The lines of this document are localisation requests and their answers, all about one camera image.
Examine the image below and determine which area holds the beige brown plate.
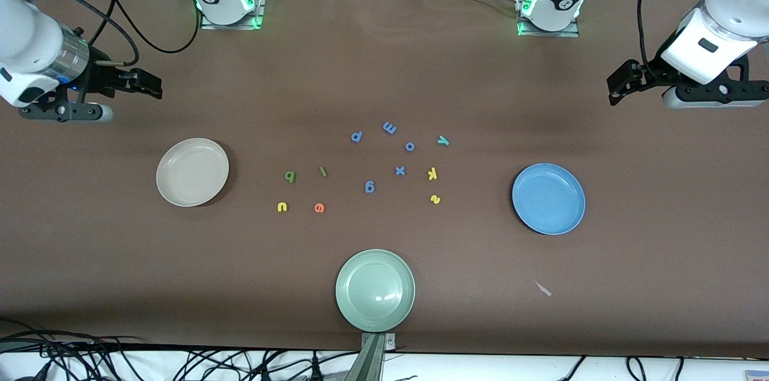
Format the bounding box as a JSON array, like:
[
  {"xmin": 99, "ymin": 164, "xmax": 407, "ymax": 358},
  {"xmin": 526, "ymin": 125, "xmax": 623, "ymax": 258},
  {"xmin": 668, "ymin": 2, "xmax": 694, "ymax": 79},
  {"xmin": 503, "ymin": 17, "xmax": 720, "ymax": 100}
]
[{"xmin": 156, "ymin": 138, "xmax": 229, "ymax": 207}]

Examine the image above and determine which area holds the black floor cable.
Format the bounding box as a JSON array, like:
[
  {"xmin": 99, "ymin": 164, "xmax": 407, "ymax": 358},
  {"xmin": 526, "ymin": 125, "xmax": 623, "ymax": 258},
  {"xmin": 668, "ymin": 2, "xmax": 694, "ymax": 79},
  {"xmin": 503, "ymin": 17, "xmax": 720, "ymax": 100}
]
[
  {"xmin": 558, "ymin": 356, "xmax": 588, "ymax": 381},
  {"xmin": 0, "ymin": 330, "xmax": 157, "ymax": 364}
]

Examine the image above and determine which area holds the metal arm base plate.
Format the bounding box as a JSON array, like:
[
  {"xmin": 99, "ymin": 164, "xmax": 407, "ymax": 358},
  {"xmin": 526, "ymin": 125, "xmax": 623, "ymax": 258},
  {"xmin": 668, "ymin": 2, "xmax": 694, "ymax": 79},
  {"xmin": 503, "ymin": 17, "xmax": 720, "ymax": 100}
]
[
  {"xmin": 517, "ymin": 0, "xmax": 580, "ymax": 38},
  {"xmin": 199, "ymin": 0, "xmax": 266, "ymax": 31}
]

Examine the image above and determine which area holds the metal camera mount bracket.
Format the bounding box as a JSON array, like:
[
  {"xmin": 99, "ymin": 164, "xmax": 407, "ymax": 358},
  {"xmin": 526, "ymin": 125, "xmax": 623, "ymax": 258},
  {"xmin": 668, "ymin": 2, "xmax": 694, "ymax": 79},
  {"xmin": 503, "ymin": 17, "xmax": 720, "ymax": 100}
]
[{"xmin": 345, "ymin": 333, "xmax": 397, "ymax": 381}]

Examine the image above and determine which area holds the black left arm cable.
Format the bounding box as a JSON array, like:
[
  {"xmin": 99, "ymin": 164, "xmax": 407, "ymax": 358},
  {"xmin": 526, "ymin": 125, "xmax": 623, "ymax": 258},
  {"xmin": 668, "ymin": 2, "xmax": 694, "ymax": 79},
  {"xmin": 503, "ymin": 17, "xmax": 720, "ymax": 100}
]
[{"xmin": 636, "ymin": 0, "xmax": 664, "ymax": 78}]

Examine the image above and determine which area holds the blue plate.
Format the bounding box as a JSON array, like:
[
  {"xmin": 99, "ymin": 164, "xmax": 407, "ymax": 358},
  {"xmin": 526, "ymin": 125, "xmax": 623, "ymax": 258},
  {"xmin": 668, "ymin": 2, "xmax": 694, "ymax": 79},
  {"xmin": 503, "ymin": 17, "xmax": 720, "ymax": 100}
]
[{"xmin": 512, "ymin": 163, "xmax": 586, "ymax": 236}]

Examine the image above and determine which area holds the pale green plate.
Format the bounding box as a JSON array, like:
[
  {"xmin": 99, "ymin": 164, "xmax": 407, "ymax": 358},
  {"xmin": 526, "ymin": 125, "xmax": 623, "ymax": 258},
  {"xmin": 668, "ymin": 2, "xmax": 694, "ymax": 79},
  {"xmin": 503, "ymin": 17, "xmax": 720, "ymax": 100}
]
[{"xmin": 335, "ymin": 249, "xmax": 416, "ymax": 332}]

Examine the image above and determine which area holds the brown table cover sheet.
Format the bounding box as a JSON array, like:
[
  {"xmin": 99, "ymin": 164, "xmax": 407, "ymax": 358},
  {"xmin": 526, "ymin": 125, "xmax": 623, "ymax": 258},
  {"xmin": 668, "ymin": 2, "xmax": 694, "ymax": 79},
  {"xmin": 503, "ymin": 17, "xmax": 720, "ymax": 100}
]
[{"xmin": 0, "ymin": 0, "xmax": 769, "ymax": 359}]

